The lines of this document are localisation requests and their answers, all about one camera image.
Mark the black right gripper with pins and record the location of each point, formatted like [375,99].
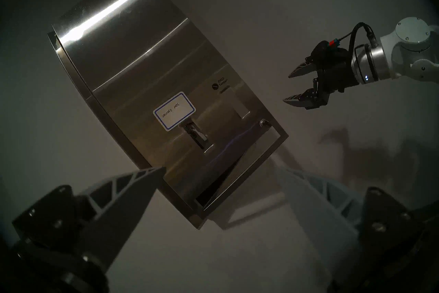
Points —
[337,76]

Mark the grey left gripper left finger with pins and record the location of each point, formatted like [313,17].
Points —
[103,230]

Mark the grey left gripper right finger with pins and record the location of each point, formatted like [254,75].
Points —
[329,230]

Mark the stainless steel dispenser door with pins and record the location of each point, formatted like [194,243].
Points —
[154,65]

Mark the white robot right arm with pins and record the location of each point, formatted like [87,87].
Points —
[411,31]

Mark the free tampon sticker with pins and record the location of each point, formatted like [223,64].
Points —
[221,83]

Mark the chrome pad dispensing mechanism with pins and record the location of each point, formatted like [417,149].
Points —
[195,134]

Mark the white label with blue border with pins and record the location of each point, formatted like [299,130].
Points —
[174,111]

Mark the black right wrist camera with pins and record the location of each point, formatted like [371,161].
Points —
[325,48]

